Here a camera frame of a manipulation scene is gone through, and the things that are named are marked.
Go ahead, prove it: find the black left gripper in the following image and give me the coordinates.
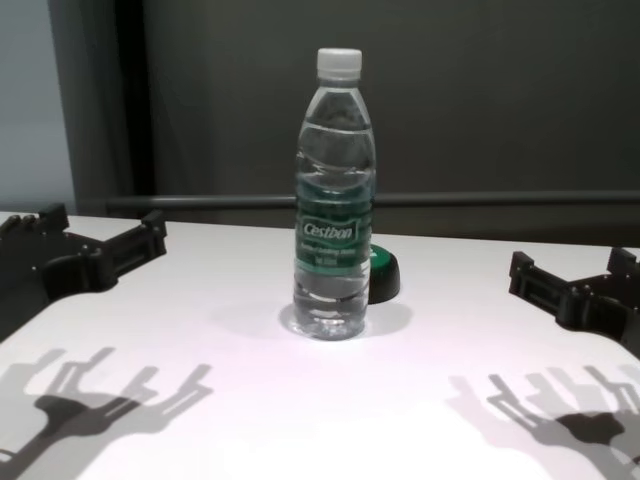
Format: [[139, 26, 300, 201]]
[[0, 202, 169, 344]]

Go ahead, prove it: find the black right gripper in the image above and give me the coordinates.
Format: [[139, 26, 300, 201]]
[[509, 247, 640, 361]]

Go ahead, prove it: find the clear water bottle green label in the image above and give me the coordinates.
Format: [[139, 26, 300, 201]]
[[290, 47, 378, 342]]

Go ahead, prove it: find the dark vertical column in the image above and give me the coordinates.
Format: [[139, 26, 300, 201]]
[[94, 0, 159, 221]]

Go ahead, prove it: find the green button black base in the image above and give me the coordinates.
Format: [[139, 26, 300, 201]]
[[367, 245, 403, 305]]

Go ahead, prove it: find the grey horizontal rail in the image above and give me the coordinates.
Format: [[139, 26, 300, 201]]
[[105, 190, 640, 212]]

